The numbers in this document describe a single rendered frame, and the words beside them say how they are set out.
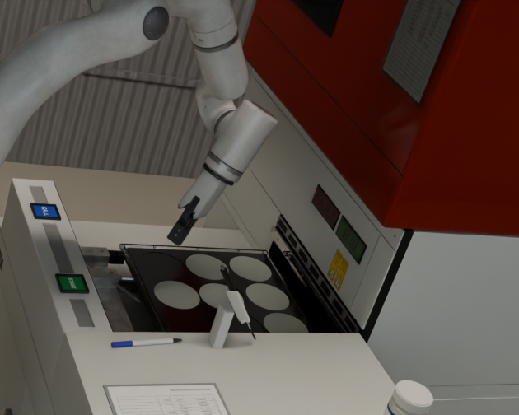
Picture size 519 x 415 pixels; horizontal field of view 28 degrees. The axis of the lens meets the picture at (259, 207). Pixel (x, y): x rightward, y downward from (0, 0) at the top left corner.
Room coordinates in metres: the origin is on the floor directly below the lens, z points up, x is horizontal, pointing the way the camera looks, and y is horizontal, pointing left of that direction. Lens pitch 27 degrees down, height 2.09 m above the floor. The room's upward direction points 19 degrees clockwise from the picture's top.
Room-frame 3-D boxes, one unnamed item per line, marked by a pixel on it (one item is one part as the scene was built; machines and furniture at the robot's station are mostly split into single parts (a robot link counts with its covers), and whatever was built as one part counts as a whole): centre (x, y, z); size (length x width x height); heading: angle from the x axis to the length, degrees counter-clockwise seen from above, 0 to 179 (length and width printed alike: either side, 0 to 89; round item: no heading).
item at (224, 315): (1.63, -0.02, 1.03); 0.06 x 0.04 x 0.13; 121
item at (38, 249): (1.77, 0.36, 0.89); 0.55 x 0.09 x 0.14; 31
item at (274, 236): (2.01, -0.16, 0.89); 0.44 x 0.02 x 0.10; 31
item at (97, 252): (1.88, 0.31, 0.89); 0.08 x 0.03 x 0.03; 121
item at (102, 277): (1.81, 0.27, 0.89); 0.08 x 0.03 x 0.03; 121
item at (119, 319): (1.75, 0.23, 0.87); 0.36 x 0.08 x 0.03; 31
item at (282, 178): (2.18, -0.08, 1.02); 0.81 x 0.03 x 0.40; 31
